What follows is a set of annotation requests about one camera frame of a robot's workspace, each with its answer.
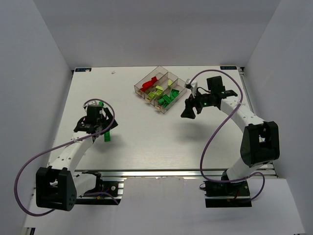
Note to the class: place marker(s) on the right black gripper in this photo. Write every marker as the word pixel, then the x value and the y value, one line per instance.
pixel 194 102

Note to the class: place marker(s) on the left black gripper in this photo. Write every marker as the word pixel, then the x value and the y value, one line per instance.
pixel 107 121

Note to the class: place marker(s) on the long green lego brick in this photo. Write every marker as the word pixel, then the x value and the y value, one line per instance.
pixel 107 136

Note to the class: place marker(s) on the green lego from stack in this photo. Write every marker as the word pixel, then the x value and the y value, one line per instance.
pixel 173 97

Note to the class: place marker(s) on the red L lego stack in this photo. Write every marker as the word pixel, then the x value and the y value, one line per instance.
pixel 148 84

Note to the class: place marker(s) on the green lego brick bottom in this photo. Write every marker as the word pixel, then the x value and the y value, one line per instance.
pixel 162 102

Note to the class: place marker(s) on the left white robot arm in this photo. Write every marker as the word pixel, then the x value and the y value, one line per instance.
pixel 57 186

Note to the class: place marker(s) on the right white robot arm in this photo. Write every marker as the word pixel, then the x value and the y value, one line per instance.
pixel 260 142

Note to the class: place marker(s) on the near clear plastic bin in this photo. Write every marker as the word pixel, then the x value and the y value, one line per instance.
pixel 177 85

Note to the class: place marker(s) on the clear plastic bin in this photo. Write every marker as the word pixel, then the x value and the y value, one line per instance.
pixel 159 72
pixel 163 82
pixel 177 85

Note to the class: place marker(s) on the middle clear plastic bin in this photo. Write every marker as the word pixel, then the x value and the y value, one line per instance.
pixel 163 82

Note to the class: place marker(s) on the far clear plastic bin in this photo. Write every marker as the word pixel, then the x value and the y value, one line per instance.
pixel 159 72

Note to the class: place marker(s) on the right blue label sticker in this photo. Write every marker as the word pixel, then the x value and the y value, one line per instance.
pixel 228 67

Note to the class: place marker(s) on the blue label sticker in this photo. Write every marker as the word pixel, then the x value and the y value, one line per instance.
pixel 82 69
pixel 228 67

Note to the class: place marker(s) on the left blue label sticker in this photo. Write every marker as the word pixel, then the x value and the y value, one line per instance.
pixel 82 69

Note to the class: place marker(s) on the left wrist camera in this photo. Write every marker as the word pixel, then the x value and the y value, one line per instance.
pixel 93 102

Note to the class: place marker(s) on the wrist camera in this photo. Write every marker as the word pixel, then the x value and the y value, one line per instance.
pixel 93 102
pixel 192 85

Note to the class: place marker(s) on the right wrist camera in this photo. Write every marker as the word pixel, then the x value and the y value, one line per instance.
pixel 192 85

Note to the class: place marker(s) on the aluminium front rail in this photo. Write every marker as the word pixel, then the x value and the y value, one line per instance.
pixel 166 173

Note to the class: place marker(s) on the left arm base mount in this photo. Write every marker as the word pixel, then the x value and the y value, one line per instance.
pixel 95 189

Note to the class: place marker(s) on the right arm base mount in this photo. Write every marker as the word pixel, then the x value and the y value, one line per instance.
pixel 226 195

